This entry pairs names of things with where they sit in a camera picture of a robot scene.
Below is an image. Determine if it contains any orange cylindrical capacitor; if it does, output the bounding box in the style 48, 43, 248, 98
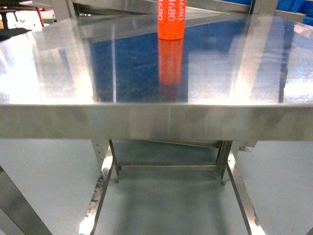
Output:
157, 0, 186, 40

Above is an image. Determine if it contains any red metal table frame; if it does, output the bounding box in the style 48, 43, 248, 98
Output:
35, 7, 51, 27

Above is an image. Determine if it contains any stainless steel table frame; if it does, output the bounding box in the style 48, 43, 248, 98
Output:
0, 15, 313, 235

